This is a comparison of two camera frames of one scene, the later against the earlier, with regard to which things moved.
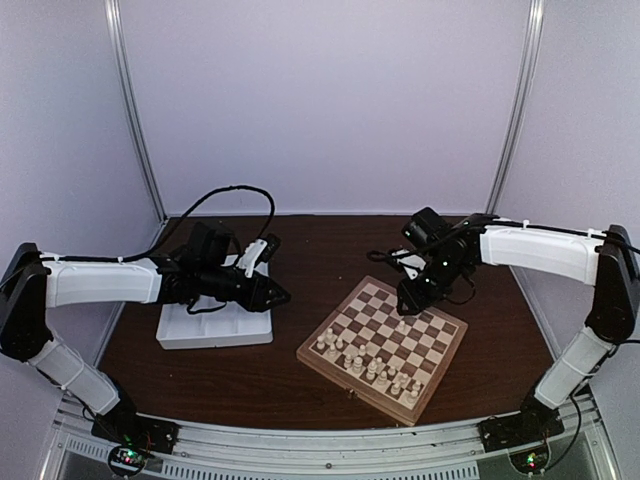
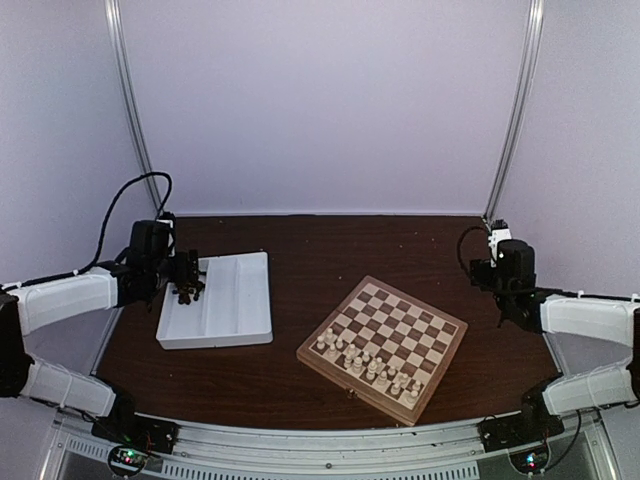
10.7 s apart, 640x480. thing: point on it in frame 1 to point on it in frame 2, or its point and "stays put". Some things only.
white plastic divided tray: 230,326 stays put
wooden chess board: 394,360 stays put
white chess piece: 357,366 stays put
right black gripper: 415,300 to 479,274
